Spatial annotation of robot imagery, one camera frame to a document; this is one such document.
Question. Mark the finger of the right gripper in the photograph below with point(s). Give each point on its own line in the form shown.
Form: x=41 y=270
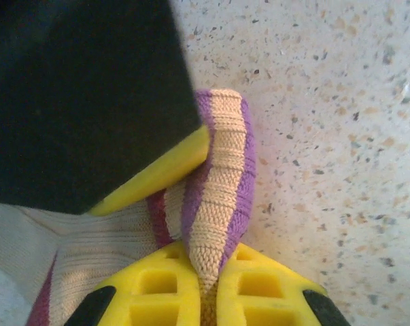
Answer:
x=89 y=102

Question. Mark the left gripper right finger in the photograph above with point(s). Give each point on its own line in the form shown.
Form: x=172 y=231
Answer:
x=232 y=305

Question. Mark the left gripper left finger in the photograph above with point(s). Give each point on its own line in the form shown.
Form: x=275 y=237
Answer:
x=187 y=305

